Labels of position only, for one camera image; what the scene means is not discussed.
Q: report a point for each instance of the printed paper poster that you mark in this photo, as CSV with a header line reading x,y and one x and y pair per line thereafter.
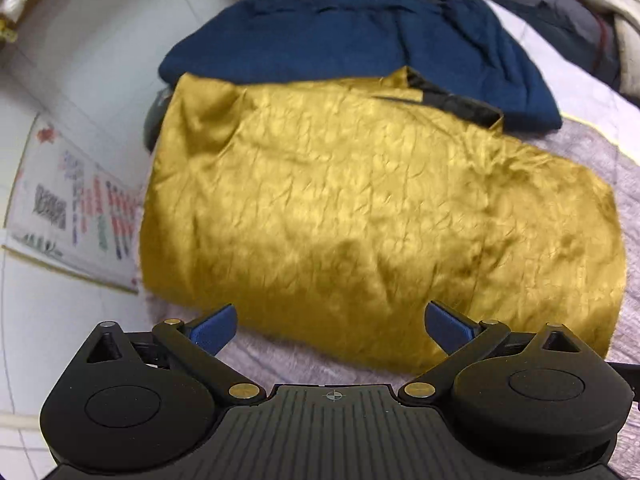
x,y
65,200

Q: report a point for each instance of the dark grey object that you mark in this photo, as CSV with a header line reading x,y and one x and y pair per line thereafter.
x,y
152,125

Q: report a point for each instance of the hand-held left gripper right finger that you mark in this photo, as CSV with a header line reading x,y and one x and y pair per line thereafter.
x,y
450,330

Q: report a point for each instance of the gold satin jacket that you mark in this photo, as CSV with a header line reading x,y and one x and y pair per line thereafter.
x,y
350,220

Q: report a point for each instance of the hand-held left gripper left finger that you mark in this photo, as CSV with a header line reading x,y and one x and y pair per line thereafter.
x,y
215,330

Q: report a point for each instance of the navy blue folded garment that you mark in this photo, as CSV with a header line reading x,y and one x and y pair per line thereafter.
x,y
325,40

